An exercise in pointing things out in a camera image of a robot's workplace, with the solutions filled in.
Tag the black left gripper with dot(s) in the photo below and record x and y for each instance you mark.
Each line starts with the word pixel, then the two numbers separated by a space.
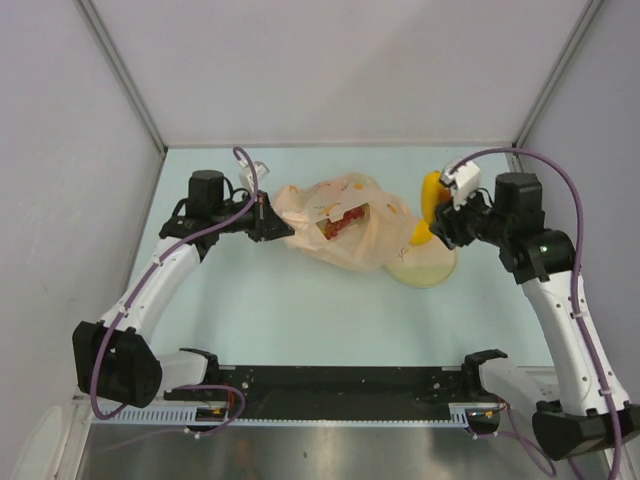
pixel 266 224

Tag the red fake grapes bunch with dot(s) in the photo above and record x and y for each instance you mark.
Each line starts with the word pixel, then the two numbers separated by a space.
pixel 331 229

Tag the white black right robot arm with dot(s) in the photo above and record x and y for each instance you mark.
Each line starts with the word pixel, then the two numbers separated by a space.
pixel 580 415

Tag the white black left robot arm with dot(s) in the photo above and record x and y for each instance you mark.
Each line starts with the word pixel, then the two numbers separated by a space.
pixel 113 356

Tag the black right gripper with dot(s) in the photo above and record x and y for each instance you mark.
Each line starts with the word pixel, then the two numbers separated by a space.
pixel 447 223

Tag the yellow orange fake mango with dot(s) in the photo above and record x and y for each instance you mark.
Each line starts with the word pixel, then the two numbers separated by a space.
pixel 433 194

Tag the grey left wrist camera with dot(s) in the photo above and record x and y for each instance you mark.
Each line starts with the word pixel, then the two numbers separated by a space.
pixel 251 174

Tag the cream ceramic plate leaf motif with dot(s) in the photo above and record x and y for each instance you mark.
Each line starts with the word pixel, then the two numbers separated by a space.
pixel 423 266

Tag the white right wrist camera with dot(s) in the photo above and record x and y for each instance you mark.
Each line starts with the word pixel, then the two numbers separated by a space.
pixel 461 179

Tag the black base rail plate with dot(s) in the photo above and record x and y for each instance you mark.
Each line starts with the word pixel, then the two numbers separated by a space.
pixel 378 394

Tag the translucent orange plastic bag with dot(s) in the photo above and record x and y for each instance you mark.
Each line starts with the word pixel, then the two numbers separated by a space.
pixel 366 244

